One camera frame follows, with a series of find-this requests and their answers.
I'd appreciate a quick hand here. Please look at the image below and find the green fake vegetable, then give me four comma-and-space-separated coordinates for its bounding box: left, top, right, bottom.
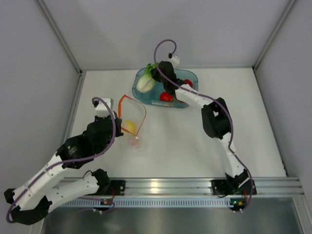
136, 63, 157, 93

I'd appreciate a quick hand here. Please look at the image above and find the clear zip top bag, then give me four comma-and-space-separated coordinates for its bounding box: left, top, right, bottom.
117, 94, 147, 149

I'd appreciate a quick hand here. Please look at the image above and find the fake strawberry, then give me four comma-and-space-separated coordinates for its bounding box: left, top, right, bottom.
159, 92, 174, 102

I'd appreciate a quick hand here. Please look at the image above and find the red fake pepper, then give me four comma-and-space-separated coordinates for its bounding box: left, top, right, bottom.
184, 79, 193, 87

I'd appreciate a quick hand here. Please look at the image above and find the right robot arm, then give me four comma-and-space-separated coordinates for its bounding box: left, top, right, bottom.
152, 61, 255, 196

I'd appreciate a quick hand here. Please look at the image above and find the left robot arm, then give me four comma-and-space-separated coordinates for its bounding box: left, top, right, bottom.
4, 113, 123, 225

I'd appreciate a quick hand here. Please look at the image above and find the yellow fake fruit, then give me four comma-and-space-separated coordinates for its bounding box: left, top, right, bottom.
123, 119, 137, 134

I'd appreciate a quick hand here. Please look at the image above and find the teal plastic bin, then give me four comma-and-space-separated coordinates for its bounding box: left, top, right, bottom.
132, 67, 198, 108

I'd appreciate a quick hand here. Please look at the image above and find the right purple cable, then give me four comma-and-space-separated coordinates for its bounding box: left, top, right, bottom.
153, 39, 255, 213

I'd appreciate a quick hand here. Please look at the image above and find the purple cable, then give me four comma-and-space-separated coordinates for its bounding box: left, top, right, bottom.
153, 39, 255, 213
6, 97, 117, 224

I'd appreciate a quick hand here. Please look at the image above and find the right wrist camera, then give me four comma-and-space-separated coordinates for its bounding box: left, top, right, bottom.
168, 55, 180, 69

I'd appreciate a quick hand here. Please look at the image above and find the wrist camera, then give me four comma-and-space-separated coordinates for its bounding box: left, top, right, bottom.
168, 55, 180, 69
92, 97, 114, 117

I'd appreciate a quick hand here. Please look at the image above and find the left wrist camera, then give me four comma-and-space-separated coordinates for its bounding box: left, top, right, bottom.
92, 97, 114, 117

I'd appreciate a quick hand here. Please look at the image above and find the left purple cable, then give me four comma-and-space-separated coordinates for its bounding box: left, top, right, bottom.
6, 97, 117, 224

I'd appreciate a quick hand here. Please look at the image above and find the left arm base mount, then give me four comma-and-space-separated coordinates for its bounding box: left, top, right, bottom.
106, 180, 126, 196

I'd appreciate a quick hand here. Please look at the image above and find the slotted cable duct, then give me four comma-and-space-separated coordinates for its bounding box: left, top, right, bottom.
60, 196, 244, 208

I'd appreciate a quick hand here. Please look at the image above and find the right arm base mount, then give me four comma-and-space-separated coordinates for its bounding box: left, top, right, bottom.
211, 179, 234, 198

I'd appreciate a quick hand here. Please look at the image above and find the aluminium mounting rail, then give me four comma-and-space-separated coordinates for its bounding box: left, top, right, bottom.
115, 177, 304, 197

